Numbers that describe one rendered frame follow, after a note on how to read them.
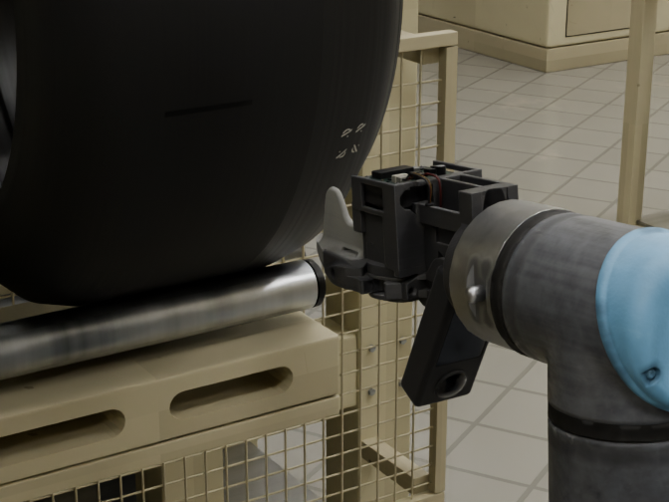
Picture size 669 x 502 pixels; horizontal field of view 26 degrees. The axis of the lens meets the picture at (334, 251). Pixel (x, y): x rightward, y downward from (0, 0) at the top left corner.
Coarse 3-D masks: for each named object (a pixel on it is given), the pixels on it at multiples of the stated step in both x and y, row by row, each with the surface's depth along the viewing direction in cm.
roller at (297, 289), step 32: (192, 288) 124; (224, 288) 125; (256, 288) 126; (288, 288) 127; (320, 288) 129; (32, 320) 117; (64, 320) 117; (96, 320) 118; (128, 320) 120; (160, 320) 121; (192, 320) 123; (224, 320) 125; (256, 320) 127; (0, 352) 114; (32, 352) 115; (64, 352) 117; (96, 352) 119
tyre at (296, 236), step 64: (0, 0) 149; (64, 0) 99; (128, 0) 98; (192, 0) 100; (256, 0) 102; (320, 0) 105; (384, 0) 109; (0, 64) 149; (64, 64) 100; (128, 64) 100; (192, 64) 101; (256, 64) 104; (320, 64) 107; (384, 64) 112; (0, 128) 146; (64, 128) 103; (128, 128) 102; (192, 128) 104; (256, 128) 107; (320, 128) 110; (0, 192) 113; (64, 192) 106; (128, 192) 105; (192, 192) 108; (256, 192) 112; (320, 192) 116; (0, 256) 118; (64, 256) 112; (128, 256) 111; (192, 256) 116; (256, 256) 122
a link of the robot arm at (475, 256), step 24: (480, 216) 87; (504, 216) 86; (528, 216) 85; (480, 240) 86; (504, 240) 84; (456, 264) 87; (480, 264) 85; (456, 288) 87; (480, 288) 85; (456, 312) 88; (480, 312) 86; (480, 336) 88
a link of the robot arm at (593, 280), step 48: (528, 240) 83; (576, 240) 80; (624, 240) 77; (528, 288) 81; (576, 288) 78; (624, 288) 75; (528, 336) 82; (576, 336) 78; (624, 336) 74; (576, 384) 78; (624, 384) 77
